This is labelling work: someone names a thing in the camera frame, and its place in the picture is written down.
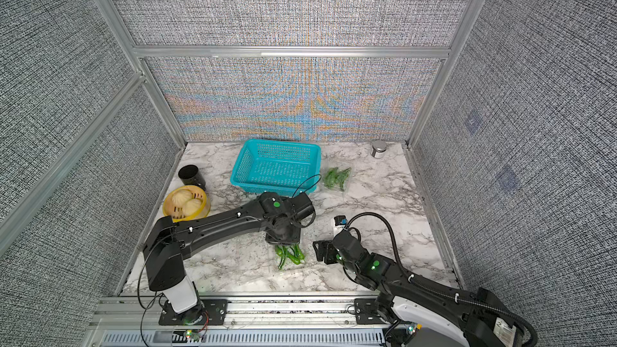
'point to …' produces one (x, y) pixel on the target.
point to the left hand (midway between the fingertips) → (297, 241)
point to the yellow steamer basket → (177, 214)
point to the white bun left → (181, 197)
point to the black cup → (190, 175)
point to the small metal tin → (378, 149)
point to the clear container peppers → (341, 165)
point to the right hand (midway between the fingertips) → (320, 238)
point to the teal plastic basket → (277, 167)
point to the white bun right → (192, 206)
